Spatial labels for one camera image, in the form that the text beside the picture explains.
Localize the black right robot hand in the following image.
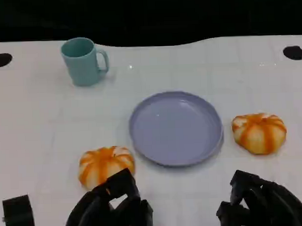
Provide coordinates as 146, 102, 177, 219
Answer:
215, 167, 302, 226

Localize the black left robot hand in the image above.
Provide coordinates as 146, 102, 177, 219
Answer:
60, 167, 154, 226

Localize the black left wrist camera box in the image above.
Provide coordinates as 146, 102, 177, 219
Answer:
1, 194, 40, 226

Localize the pale green mug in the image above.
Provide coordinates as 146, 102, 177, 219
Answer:
60, 36, 110, 87

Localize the lilac plate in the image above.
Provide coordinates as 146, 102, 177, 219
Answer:
127, 89, 225, 169

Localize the orange and white bread roll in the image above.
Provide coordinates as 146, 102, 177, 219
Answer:
77, 145, 136, 192
231, 112, 289, 157

